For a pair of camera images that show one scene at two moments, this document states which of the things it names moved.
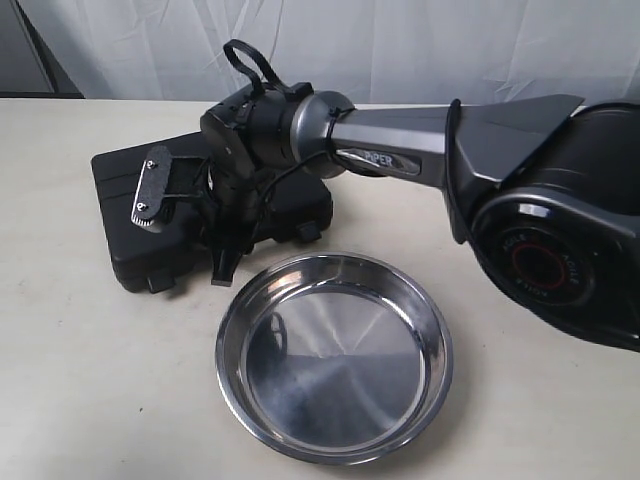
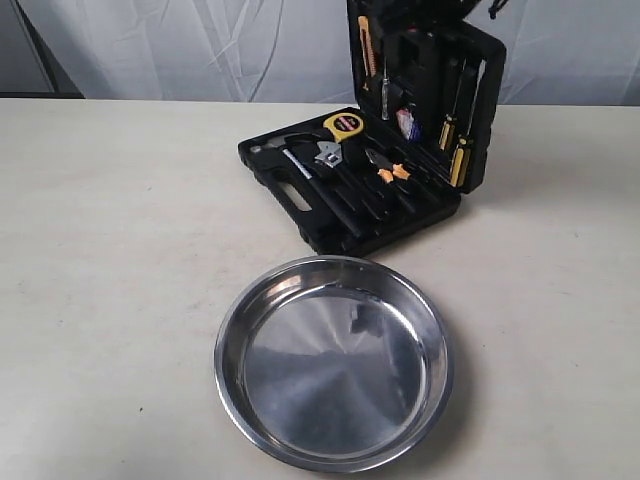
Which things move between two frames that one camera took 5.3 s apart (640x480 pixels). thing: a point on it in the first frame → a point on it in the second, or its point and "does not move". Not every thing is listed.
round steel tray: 334,358 does not move
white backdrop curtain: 374,53 does not move
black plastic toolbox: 292,207 → 428,79
